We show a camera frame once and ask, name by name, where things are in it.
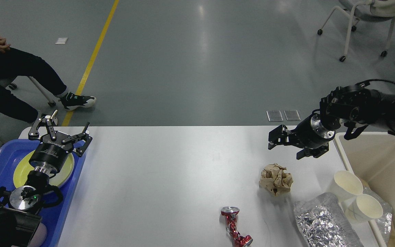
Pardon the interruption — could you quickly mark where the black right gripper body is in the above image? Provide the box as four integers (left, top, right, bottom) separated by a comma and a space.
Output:
293, 114, 335, 149

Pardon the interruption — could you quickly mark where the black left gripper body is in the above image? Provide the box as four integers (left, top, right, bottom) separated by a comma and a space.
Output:
29, 142, 71, 174

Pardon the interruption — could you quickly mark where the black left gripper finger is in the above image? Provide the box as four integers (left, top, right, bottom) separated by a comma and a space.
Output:
62, 122, 93, 157
28, 110, 58, 144

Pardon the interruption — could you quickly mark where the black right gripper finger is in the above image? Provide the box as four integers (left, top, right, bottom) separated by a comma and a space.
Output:
268, 125, 297, 150
296, 144, 329, 160

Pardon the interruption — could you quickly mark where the yellow plastic plate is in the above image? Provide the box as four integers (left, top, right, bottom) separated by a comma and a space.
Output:
13, 151, 75, 188

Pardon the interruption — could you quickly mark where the white paper cup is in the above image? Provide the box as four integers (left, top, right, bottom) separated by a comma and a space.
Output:
326, 170, 363, 206
344, 194, 383, 222

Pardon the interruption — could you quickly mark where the brown paper ball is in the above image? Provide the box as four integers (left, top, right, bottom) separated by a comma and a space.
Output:
259, 164, 293, 197

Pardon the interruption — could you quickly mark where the pink mug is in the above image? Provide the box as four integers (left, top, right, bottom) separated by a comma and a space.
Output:
28, 223, 48, 247

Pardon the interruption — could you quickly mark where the aluminium foil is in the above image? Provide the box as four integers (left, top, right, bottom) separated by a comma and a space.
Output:
363, 186, 393, 247

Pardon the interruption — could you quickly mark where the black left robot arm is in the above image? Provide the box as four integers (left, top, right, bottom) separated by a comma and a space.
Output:
0, 114, 92, 247

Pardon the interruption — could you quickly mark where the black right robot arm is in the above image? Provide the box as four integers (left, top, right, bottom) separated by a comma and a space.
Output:
268, 79, 395, 160

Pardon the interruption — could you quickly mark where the floor outlet cover plate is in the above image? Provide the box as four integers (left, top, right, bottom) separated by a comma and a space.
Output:
284, 110, 301, 121

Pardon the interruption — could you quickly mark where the blue plastic tray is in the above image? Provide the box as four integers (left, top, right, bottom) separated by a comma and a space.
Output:
0, 139, 86, 247

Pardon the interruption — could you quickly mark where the beige plastic bin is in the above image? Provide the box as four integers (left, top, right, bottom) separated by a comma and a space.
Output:
333, 132, 395, 247

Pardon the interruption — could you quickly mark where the seated person in black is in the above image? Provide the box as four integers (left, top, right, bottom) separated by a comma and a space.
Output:
0, 36, 97, 124

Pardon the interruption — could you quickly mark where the crushed red can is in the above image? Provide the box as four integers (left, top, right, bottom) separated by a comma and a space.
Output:
220, 206, 253, 247

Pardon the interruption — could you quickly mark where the white wheeled chair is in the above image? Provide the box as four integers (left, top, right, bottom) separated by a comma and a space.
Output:
317, 0, 395, 62

